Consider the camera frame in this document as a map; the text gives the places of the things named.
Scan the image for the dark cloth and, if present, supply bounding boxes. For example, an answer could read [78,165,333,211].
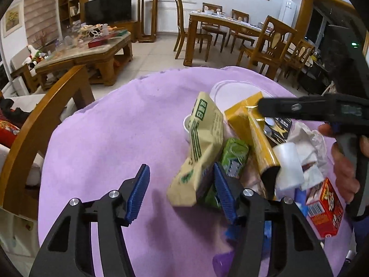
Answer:
[0,98,32,128]

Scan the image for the small white cup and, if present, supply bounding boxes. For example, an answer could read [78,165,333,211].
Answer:
[182,114,194,142]

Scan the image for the wooden coffee table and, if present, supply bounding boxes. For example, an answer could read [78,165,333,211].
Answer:
[35,30,134,90]

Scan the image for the plush toys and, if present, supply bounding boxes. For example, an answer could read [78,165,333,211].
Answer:
[25,45,49,67]

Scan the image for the wooden chair back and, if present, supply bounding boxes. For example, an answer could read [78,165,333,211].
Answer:
[0,65,95,217]

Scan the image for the wooden dining chair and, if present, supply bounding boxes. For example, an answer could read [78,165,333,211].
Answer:
[174,0,213,61]
[236,15,298,78]
[278,39,315,86]
[201,2,228,52]
[225,9,256,49]

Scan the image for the white ornate fruit rack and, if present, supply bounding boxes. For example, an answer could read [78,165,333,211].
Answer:
[78,24,105,40]

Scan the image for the person's right hand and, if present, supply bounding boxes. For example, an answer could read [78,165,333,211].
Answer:
[319,123,361,204]

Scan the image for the white refrigerator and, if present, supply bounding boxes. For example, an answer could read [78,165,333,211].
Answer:
[278,0,297,30]

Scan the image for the flat red box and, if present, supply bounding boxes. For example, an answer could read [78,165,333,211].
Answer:
[88,35,116,49]

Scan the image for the red cushion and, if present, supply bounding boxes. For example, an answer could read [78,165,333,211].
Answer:
[0,119,21,148]

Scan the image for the framed yellow flower picture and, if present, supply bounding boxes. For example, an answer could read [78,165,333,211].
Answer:
[3,1,23,38]

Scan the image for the black gold-print packet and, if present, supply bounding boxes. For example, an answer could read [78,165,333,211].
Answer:
[265,117,293,146]

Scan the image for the yellow foil packet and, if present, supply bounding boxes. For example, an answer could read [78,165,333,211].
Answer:
[224,91,281,201]

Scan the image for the beige green snack packet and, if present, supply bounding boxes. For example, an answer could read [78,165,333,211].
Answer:
[167,91,225,207]

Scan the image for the wooden dining table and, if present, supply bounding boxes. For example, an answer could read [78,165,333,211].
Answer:
[184,10,292,68]

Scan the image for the white radiator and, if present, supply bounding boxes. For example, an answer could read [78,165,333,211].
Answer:
[158,7,192,33]

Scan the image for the wooden television stand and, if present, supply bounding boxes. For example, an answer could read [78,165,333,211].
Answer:
[111,20,139,42]

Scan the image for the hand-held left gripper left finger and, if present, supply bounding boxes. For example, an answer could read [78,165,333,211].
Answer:
[29,164,151,277]

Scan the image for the tall wooden plant stand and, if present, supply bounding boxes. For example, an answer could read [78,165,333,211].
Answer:
[137,0,160,43]

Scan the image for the green gum packet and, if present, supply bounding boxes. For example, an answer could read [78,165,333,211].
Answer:
[202,138,250,208]

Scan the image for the black television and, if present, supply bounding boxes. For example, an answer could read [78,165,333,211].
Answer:
[84,0,132,27]

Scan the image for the red cardboard box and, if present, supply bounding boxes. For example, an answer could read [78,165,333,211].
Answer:
[306,177,344,239]

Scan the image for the crumpled white tissue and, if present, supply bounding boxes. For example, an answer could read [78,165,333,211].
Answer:
[288,120,330,191]

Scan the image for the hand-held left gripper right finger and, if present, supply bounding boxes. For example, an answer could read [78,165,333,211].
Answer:
[213,162,336,277]

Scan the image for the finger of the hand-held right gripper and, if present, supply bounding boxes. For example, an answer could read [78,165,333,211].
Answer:
[258,95,343,122]

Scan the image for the black cabinet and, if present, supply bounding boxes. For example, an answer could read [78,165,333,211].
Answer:
[297,60,336,96]

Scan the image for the purple printed blanket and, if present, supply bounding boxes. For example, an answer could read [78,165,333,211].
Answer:
[37,66,358,277]

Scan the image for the beige armchair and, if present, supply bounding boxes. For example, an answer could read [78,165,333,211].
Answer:
[10,46,57,93]

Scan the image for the striped window blind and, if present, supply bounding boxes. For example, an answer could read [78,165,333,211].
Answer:
[24,0,62,48]

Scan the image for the white cylindrical container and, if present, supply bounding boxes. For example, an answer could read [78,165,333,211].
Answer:
[272,142,304,191]

